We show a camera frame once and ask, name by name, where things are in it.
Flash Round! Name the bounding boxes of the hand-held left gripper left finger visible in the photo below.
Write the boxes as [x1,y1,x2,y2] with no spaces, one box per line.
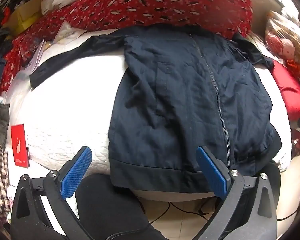
[11,146,93,240]

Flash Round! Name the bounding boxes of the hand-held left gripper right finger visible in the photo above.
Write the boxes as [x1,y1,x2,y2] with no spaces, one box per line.
[195,145,278,240]

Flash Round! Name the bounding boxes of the navy zip jacket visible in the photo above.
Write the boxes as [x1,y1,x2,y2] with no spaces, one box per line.
[29,24,283,194]

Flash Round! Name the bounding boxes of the red satin cushion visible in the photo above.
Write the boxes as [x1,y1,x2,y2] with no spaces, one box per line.
[269,61,300,122]

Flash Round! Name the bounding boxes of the person's leg in black pants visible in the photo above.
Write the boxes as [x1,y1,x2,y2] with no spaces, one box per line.
[75,174,167,240]

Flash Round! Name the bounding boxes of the white quilted bed cover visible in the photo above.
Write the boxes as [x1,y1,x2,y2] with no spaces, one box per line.
[0,29,293,202]

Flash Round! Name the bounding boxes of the red booklet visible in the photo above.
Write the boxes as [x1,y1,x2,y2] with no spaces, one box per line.
[11,124,31,168]

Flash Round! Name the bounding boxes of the doll with blonde hair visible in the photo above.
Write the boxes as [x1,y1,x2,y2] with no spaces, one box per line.
[265,11,300,80]

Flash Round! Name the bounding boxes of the white paper leaflets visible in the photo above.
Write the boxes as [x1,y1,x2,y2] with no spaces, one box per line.
[24,22,87,74]

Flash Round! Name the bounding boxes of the cardboard box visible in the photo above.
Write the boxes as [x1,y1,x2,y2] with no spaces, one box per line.
[2,0,44,37]

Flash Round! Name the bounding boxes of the red printed blanket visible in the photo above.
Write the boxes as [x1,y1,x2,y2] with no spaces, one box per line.
[0,0,253,93]

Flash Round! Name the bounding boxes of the black floor cable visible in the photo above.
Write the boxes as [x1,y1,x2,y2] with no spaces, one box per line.
[147,200,300,227]

